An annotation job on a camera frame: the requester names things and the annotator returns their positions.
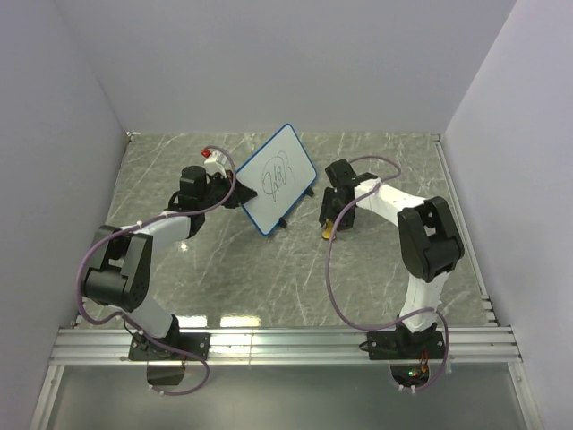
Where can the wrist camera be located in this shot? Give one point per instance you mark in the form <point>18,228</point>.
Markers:
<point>341,174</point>
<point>209,180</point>

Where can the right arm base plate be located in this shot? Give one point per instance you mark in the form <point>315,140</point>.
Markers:
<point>394,346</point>

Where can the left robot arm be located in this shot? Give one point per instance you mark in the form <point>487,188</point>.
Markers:
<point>117,274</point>

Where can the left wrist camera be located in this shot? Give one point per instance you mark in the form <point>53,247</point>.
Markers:
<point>209,180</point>

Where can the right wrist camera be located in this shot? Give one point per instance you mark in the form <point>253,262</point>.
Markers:
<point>341,174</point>

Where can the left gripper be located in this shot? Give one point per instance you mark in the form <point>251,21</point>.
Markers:
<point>239,195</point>

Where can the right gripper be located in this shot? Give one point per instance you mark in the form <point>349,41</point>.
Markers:
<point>326,211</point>

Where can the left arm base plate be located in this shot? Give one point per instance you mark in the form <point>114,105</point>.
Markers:
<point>188,346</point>

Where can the yellow bone-shaped eraser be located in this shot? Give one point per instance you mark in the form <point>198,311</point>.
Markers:
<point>326,232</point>

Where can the blue framed whiteboard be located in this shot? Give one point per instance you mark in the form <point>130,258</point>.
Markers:
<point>280,172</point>

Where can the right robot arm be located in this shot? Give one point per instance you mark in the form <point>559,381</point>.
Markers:
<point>429,242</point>

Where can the aluminium mounting rail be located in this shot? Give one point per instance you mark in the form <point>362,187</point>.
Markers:
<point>305,346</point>

